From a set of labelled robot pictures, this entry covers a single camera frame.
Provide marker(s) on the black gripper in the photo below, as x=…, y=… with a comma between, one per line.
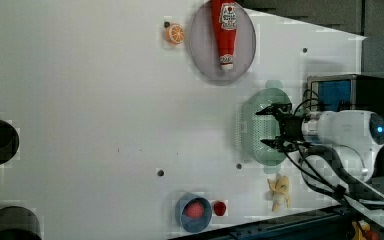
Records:
x=290, y=127

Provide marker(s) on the green plastic strainer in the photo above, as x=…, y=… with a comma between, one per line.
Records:
x=253, y=128

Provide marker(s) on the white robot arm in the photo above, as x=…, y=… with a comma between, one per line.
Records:
x=324, y=176

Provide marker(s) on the peeled banana toy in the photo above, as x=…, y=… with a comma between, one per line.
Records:
x=280, y=192

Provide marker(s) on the red strawberry toy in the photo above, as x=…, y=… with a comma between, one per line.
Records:
x=219, y=208

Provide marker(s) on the grey round plate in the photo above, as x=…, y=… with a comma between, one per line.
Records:
x=203, y=46

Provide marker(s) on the red ball in bowl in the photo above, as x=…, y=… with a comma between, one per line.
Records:
x=194, y=210

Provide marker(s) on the red ketchup bottle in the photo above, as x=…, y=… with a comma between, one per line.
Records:
x=224, y=22

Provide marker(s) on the blue bowl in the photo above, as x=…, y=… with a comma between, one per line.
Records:
x=188, y=224

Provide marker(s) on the orange slice toy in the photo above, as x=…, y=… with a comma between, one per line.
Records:
x=174, y=33

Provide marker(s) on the black cylinder cup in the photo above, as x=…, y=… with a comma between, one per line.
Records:
x=19, y=223

